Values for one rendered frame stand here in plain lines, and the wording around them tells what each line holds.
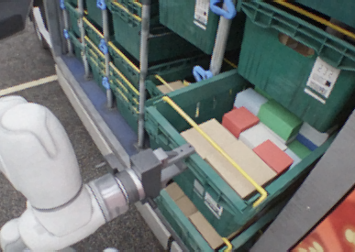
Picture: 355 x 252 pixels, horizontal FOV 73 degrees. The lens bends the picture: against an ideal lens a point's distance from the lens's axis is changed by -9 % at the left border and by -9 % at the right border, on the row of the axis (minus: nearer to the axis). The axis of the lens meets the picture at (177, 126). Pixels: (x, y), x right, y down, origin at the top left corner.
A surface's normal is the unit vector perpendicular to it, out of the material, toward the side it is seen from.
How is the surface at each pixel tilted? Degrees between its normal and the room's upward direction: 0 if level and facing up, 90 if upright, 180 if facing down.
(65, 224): 70
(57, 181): 75
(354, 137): 90
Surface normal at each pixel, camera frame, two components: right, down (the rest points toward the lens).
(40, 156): 0.64, 0.21
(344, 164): -0.81, 0.33
